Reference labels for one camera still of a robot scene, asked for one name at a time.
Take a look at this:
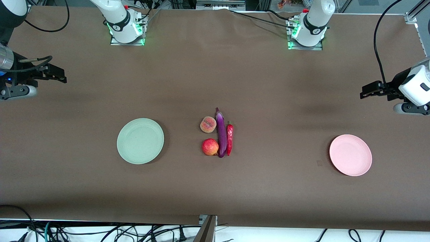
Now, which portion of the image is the thin black cable on cloth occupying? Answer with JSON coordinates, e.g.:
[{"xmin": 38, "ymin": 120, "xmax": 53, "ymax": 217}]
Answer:
[{"xmin": 228, "ymin": 9, "xmax": 296, "ymax": 30}]

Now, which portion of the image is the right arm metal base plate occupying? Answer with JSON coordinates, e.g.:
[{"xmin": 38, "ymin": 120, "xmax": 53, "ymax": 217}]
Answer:
[{"xmin": 110, "ymin": 15, "xmax": 146, "ymax": 46}]

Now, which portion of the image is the grey power strip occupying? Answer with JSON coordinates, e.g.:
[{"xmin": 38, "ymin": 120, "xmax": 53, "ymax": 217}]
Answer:
[{"xmin": 196, "ymin": 0, "xmax": 246, "ymax": 10}]

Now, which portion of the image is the brown table cloth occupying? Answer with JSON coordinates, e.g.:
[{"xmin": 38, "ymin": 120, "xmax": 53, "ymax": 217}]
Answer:
[{"xmin": 0, "ymin": 6, "xmax": 430, "ymax": 232}]

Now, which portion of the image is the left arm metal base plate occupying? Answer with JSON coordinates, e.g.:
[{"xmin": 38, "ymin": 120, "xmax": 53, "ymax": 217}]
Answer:
[{"xmin": 287, "ymin": 18, "xmax": 324, "ymax": 51}]

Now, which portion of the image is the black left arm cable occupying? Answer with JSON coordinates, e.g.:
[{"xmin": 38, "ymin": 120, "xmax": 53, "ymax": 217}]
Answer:
[{"xmin": 374, "ymin": 0, "xmax": 403, "ymax": 84}]

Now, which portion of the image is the black looped floor cable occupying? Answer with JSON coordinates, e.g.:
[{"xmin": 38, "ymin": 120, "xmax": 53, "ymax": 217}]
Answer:
[{"xmin": 0, "ymin": 204, "xmax": 38, "ymax": 242}]

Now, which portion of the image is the aluminium corner profile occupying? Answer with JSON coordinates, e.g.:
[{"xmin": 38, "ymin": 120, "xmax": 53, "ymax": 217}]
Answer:
[{"xmin": 404, "ymin": 0, "xmax": 430, "ymax": 25}]

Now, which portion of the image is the teal cable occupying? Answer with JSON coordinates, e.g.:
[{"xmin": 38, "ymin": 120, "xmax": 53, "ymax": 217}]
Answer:
[{"xmin": 44, "ymin": 221, "xmax": 54, "ymax": 242}]

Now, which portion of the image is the pale green round plate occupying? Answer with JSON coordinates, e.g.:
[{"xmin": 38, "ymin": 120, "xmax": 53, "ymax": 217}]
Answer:
[{"xmin": 117, "ymin": 118, "xmax": 165, "ymax": 165}]

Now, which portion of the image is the pink round plate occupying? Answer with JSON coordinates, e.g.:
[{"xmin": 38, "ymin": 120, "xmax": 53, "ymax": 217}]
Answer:
[{"xmin": 329, "ymin": 134, "xmax": 373, "ymax": 176}]

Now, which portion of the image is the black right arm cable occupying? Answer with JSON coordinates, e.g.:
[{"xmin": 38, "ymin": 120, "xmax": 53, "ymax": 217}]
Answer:
[{"xmin": 18, "ymin": 0, "xmax": 70, "ymax": 73}]

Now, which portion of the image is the long purple eggplant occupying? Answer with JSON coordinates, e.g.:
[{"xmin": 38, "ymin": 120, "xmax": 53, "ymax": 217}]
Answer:
[{"xmin": 215, "ymin": 107, "xmax": 228, "ymax": 158}]

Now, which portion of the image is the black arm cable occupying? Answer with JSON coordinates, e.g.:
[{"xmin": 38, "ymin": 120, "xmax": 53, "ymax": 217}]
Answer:
[
  {"xmin": 374, "ymin": 0, "xmax": 403, "ymax": 84},
  {"xmin": 18, "ymin": 0, "xmax": 70, "ymax": 73}
]

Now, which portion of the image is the orange pink peach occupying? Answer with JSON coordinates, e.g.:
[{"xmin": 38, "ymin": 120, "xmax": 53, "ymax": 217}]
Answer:
[{"xmin": 200, "ymin": 116, "xmax": 217, "ymax": 134}]

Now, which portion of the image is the aluminium table edge rail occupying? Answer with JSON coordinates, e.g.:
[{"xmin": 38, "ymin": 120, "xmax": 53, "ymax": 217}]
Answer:
[{"xmin": 415, "ymin": 24, "xmax": 430, "ymax": 64}]

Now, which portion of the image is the red chili pepper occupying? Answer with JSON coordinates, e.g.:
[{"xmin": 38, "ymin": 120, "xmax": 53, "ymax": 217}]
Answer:
[{"xmin": 226, "ymin": 121, "xmax": 234, "ymax": 156}]

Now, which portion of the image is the red round pomegranate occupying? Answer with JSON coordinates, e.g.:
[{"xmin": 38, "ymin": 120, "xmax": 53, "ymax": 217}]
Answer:
[{"xmin": 202, "ymin": 138, "xmax": 219, "ymax": 156}]

